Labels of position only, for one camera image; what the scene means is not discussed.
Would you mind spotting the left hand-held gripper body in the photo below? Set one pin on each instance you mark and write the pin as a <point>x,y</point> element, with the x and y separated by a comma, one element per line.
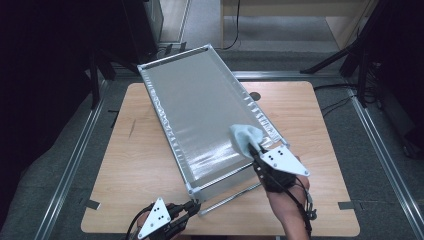
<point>155,218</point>

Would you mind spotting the aluminium floor rail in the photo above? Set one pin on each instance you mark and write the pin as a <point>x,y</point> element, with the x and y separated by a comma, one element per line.
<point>375,143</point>
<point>71,163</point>

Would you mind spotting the person's right hand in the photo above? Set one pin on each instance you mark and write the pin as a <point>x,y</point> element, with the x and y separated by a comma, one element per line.
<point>300,188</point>

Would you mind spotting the light blue cloth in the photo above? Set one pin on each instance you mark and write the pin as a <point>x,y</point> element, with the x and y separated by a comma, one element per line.
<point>243,136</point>

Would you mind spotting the beige wooden desk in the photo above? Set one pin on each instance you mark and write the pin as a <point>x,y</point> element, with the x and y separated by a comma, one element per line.
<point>283,10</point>

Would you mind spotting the black computer tower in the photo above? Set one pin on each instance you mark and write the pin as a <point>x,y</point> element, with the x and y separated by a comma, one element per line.
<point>143,30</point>

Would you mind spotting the person's left hand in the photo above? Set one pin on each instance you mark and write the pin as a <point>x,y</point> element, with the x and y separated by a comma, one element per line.
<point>145,220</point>

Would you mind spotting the black curtain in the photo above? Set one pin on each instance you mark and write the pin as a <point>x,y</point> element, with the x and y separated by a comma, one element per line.
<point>40,83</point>

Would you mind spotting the silver metal-frame shelf rack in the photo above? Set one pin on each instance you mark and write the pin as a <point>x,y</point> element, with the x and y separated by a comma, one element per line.
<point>200,110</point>

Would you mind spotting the black tripod stand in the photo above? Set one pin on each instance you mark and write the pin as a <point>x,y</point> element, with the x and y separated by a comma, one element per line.
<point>328,60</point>
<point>95,83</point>

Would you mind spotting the black table grommet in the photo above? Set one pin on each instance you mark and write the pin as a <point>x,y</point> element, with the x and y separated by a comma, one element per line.
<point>255,96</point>

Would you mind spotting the grey table tape mark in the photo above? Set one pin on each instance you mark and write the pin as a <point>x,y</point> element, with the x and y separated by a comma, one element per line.
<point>92,204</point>
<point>346,205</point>

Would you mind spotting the black floor tape piece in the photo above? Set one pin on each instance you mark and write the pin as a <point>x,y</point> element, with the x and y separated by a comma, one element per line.
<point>182,46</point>
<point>168,49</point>

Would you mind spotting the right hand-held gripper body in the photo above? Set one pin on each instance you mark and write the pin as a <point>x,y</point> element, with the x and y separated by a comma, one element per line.
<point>283,161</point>

